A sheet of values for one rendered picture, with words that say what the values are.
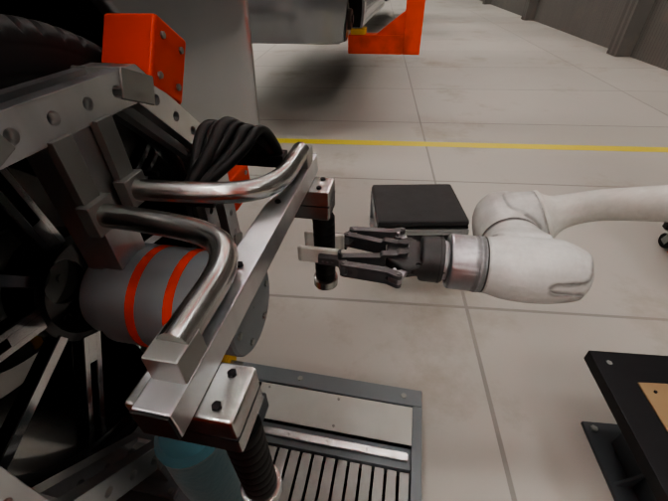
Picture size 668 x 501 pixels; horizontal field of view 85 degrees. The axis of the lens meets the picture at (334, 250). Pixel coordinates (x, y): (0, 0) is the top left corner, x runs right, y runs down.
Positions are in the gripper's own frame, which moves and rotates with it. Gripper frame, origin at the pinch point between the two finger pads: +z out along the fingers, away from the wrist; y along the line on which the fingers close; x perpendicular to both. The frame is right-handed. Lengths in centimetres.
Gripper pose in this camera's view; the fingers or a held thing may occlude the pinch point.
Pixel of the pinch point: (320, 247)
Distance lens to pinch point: 61.8
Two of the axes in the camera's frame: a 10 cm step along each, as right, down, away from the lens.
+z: -9.8, -1.1, 1.6
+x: -0.2, -7.9, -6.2
